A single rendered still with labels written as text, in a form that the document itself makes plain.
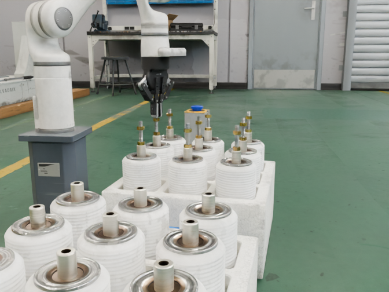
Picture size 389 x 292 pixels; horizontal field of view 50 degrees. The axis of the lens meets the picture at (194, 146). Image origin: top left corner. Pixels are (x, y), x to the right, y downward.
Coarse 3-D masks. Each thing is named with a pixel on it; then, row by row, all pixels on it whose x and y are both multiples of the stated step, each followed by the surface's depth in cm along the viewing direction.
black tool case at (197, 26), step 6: (174, 24) 523; (180, 24) 523; (186, 24) 523; (192, 24) 523; (198, 24) 524; (174, 30) 524; (180, 30) 524; (186, 30) 525; (192, 30) 525; (198, 30) 525
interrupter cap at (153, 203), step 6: (126, 198) 73; (132, 198) 74; (150, 198) 73; (156, 198) 73; (120, 204) 71; (126, 204) 71; (132, 204) 71; (150, 204) 71; (156, 204) 71; (162, 204) 71; (126, 210) 68; (132, 210) 68; (138, 210) 68; (144, 210) 68; (150, 210) 68
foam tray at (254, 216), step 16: (272, 176) 114; (112, 192) 99; (128, 192) 99; (160, 192) 99; (256, 192) 104; (272, 192) 119; (112, 208) 100; (176, 208) 96; (240, 208) 92; (256, 208) 92; (272, 208) 125; (176, 224) 97; (240, 224) 93; (256, 224) 92
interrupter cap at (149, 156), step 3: (132, 153) 106; (135, 153) 106; (147, 153) 106; (150, 153) 106; (153, 153) 106; (126, 156) 103; (129, 156) 103; (132, 156) 103; (135, 156) 104; (147, 156) 104; (150, 156) 103; (153, 156) 102; (156, 156) 104; (132, 159) 101; (135, 159) 100; (138, 159) 100; (141, 159) 100; (144, 159) 100; (147, 159) 101; (150, 159) 101
